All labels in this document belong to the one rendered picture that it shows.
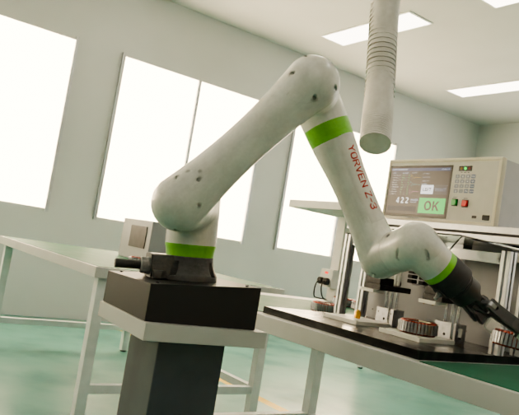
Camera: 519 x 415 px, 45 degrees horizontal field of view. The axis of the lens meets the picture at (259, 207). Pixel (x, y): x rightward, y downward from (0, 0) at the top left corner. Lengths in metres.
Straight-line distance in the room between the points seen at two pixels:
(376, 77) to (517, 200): 1.61
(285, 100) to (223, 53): 5.70
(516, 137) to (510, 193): 7.72
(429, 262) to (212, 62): 5.72
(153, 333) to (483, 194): 1.04
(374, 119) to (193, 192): 1.99
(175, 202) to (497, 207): 0.96
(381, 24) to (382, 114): 0.56
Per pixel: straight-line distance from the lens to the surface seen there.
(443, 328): 1.98
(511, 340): 1.61
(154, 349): 1.54
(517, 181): 2.01
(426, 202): 2.08
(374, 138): 3.24
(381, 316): 2.14
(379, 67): 3.49
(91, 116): 6.34
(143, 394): 1.58
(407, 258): 1.45
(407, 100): 8.91
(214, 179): 1.40
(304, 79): 1.40
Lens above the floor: 0.95
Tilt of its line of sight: 4 degrees up
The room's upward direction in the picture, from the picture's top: 9 degrees clockwise
